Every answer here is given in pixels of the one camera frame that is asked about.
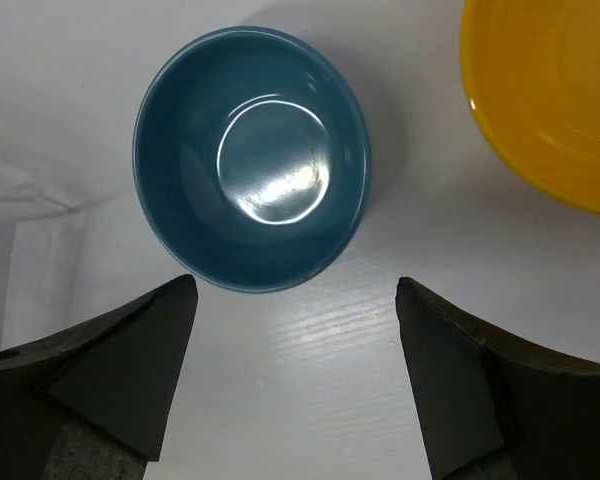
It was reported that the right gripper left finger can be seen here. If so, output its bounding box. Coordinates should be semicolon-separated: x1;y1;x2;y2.
0;274;198;479

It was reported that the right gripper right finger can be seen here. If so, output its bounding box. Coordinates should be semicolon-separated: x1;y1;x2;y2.
395;277;600;479

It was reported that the teal blue bowl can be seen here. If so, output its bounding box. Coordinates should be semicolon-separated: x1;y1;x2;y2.
132;26;372;293

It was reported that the yellow bowl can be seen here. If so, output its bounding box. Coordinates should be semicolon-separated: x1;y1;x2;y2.
460;1;600;214

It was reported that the white wire dish rack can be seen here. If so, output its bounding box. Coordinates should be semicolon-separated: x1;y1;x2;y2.
0;156;98;350

